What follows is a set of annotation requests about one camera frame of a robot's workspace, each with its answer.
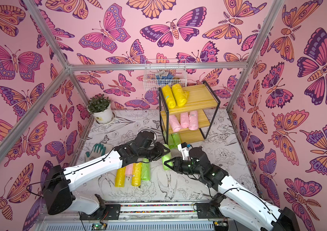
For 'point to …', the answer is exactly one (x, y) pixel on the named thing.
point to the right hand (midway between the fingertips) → (166, 163)
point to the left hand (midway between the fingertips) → (171, 151)
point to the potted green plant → (99, 106)
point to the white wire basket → (153, 79)
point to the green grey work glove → (98, 150)
